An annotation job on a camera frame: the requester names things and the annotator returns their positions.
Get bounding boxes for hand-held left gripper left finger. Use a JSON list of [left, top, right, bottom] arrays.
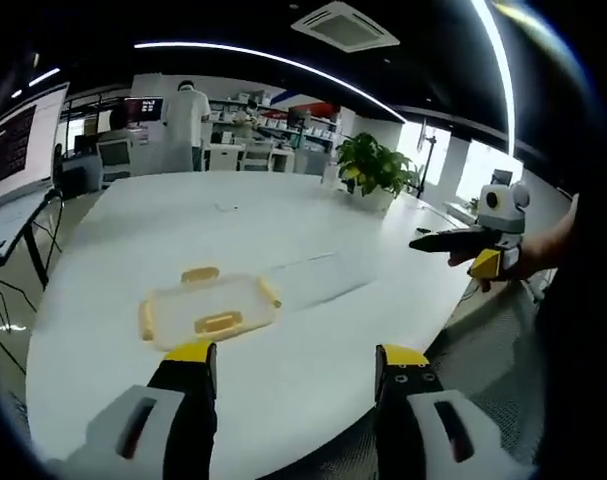
[[45, 341, 219, 480]]

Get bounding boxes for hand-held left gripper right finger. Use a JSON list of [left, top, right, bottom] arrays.
[[374, 343, 540, 480]]

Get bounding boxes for clear container lid yellow clips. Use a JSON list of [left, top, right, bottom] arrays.
[[137, 266, 283, 351]]

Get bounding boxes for person's right hand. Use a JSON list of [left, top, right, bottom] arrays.
[[446, 219, 564, 294]]

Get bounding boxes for black tripod stand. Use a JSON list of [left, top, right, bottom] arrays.
[[413, 118, 440, 202]]

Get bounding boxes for green potted plant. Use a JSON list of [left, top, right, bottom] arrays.
[[334, 131, 422, 212]]

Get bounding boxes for bright curved ceiling light strip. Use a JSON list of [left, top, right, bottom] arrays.
[[470, 0, 517, 157]]

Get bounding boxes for storage shelves with boxes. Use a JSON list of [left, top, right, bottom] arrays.
[[206, 89, 342, 174]]

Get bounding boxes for white desk with black legs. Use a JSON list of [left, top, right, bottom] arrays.
[[0, 188, 64, 291]]

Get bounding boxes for ceiling air conditioner vent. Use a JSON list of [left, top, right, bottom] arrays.
[[289, 0, 402, 54]]

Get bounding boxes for long ceiling light strip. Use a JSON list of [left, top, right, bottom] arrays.
[[133, 40, 407, 124]]

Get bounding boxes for white cabinet machine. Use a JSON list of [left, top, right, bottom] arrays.
[[95, 130, 151, 185]]

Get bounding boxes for large display screen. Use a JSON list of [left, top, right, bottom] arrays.
[[0, 81, 72, 214]]

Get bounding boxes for black cables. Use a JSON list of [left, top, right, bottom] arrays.
[[0, 189, 65, 351]]

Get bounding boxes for dark wall monitor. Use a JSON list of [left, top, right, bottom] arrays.
[[123, 97, 165, 124]]

